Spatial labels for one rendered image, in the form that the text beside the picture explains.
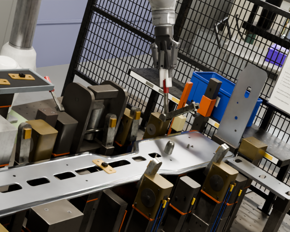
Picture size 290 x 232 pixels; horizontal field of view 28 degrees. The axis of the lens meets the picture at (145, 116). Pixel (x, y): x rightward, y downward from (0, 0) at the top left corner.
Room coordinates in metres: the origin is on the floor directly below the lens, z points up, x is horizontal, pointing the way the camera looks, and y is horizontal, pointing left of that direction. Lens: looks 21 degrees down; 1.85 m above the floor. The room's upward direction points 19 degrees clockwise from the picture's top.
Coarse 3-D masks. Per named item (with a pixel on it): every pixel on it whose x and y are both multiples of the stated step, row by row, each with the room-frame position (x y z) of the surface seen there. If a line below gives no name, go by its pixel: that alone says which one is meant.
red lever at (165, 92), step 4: (164, 80) 2.16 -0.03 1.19; (164, 84) 2.16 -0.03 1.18; (164, 88) 2.16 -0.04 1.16; (164, 92) 2.15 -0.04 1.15; (168, 92) 2.16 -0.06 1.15; (164, 96) 2.15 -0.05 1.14; (164, 100) 2.15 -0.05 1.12; (164, 104) 2.15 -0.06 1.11; (164, 108) 2.14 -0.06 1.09; (164, 112) 2.14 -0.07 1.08
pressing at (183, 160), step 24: (144, 144) 1.95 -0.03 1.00; (192, 144) 2.11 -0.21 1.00; (216, 144) 2.20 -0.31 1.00; (0, 168) 1.45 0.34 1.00; (24, 168) 1.50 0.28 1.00; (48, 168) 1.54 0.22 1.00; (72, 168) 1.59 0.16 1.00; (120, 168) 1.70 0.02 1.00; (144, 168) 1.76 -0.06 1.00; (168, 168) 1.82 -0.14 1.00; (192, 168) 1.90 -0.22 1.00; (0, 192) 1.33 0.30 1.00; (24, 192) 1.37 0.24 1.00; (48, 192) 1.41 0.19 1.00; (72, 192) 1.46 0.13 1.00; (0, 216) 1.24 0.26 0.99
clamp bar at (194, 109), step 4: (192, 100) 2.09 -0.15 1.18; (192, 104) 2.07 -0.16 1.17; (196, 104) 2.07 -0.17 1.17; (180, 108) 2.09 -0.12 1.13; (184, 108) 2.08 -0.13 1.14; (188, 108) 2.07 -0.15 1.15; (192, 108) 2.06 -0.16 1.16; (196, 108) 2.09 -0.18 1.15; (168, 112) 2.12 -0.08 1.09; (172, 112) 2.11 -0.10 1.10; (176, 112) 2.10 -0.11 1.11; (180, 112) 2.09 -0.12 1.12; (184, 112) 2.08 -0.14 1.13; (196, 112) 2.07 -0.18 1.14; (168, 116) 2.11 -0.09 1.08; (172, 116) 2.10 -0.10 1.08; (196, 116) 2.07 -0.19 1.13
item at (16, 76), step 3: (9, 75) 1.75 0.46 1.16; (12, 75) 1.76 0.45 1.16; (15, 75) 1.77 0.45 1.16; (18, 75) 1.78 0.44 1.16; (21, 75) 1.77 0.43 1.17; (24, 75) 1.78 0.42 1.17; (27, 75) 1.80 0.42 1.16; (30, 75) 1.81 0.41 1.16; (12, 78) 1.74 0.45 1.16; (15, 78) 1.74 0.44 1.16; (18, 78) 1.75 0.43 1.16; (21, 78) 1.76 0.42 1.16; (24, 78) 1.77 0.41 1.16; (27, 78) 1.78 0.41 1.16; (30, 78) 1.79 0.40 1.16; (33, 78) 1.80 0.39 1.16
